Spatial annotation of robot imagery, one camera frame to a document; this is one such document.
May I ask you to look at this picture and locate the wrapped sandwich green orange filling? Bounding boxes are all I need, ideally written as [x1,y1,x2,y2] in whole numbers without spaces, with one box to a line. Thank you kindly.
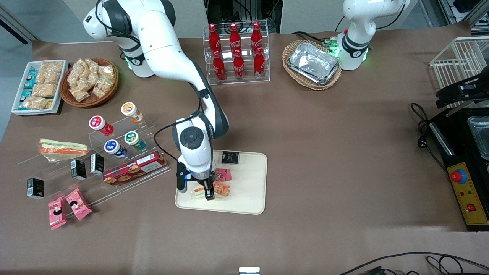
[38,139,89,163]

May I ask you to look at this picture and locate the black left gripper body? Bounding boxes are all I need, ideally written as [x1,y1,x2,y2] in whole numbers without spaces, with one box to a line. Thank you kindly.
[458,73,489,104]

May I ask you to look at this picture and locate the clear bag of beige snacks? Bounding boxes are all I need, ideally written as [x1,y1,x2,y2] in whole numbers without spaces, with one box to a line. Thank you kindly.
[92,78,110,99]
[97,65,115,83]
[68,59,87,87]
[70,86,91,102]
[84,59,99,78]

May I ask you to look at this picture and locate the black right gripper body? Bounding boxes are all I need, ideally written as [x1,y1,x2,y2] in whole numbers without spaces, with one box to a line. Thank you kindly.
[188,169,219,186]

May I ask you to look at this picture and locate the green cap small bottle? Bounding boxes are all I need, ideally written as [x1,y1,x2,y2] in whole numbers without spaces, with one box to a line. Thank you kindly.
[124,131,147,150]

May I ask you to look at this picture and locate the metal tray in machine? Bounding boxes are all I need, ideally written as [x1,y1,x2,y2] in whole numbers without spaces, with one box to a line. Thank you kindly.
[467,115,489,161]

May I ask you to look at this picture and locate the clear acrylic tiered display stand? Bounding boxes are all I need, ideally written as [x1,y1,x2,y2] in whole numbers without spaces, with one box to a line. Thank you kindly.
[17,114,171,219]

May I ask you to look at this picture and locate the brown wicker basket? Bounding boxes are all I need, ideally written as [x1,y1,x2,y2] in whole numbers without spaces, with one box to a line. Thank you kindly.
[59,58,119,108]

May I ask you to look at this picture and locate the orange cap small bottle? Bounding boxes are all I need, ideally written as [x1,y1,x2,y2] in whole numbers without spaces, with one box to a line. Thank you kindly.
[121,102,144,123]

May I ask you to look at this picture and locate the red cap small bottle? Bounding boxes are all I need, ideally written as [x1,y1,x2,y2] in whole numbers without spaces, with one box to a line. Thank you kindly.
[89,115,114,136]

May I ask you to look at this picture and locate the black cable bundle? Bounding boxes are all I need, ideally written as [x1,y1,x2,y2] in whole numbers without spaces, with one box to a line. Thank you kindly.
[204,0,282,36]

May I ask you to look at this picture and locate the beige cracker packet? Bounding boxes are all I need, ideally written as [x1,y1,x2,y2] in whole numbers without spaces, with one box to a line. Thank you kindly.
[22,95,49,110]
[37,61,64,85]
[32,83,58,98]

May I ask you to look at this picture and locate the long black cable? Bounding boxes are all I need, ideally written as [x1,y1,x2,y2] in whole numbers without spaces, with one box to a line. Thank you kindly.
[338,252,489,275]

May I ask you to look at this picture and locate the blue cap small bottle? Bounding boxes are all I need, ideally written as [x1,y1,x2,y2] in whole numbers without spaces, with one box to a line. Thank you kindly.
[104,139,128,159]

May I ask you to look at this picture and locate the silver foil tray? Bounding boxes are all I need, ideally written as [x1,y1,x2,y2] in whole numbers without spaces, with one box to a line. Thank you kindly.
[287,42,341,86]

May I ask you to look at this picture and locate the red tartan biscuit box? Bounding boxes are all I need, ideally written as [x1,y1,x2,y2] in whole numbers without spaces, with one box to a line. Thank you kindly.
[102,150,168,187]

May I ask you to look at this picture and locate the white wire basket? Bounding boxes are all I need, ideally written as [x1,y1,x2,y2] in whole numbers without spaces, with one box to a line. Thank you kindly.
[429,36,489,111]

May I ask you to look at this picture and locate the light wicker basket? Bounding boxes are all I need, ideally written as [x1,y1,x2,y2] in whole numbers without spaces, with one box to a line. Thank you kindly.
[282,39,343,91]

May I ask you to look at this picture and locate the cream plastic serving tray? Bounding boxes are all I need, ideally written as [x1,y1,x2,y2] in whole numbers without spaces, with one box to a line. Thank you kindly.
[175,148,268,215]

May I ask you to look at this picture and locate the black power cable with plug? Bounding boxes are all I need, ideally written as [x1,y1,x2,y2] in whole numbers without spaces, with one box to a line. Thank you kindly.
[410,102,448,173]

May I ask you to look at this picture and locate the looped black cable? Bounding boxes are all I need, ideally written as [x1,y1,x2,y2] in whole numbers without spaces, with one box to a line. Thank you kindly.
[426,255,489,275]

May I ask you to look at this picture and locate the white rectangular snack bin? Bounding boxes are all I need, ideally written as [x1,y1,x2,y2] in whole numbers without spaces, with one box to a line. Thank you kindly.
[11,60,70,116]

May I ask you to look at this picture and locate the red cola bottle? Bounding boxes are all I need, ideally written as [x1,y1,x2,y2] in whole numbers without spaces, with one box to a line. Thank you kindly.
[208,23,222,58]
[254,47,266,79]
[251,21,263,51]
[233,49,246,80]
[229,23,241,54]
[212,50,227,82]

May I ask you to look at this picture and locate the clear acrylic bottle rack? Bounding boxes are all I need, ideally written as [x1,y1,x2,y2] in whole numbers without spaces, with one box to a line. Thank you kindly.
[202,19,271,86]

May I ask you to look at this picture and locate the black sealing machine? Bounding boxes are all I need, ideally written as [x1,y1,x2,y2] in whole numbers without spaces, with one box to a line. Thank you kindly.
[427,108,489,232]

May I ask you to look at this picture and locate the black arm base cable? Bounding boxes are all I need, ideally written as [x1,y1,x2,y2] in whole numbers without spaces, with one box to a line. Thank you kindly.
[292,31,334,45]

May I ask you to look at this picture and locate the yellow control panel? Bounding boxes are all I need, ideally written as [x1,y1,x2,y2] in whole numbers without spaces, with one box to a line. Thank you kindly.
[446,162,489,226]

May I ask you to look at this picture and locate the red emergency stop button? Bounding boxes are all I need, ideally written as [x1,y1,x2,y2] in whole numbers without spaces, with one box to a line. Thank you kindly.
[450,168,468,184]

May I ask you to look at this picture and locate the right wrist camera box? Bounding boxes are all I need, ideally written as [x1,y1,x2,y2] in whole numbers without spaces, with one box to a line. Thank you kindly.
[176,162,189,194]

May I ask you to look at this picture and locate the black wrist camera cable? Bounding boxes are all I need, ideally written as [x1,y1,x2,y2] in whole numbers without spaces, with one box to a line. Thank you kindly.
[154,88,204,165]

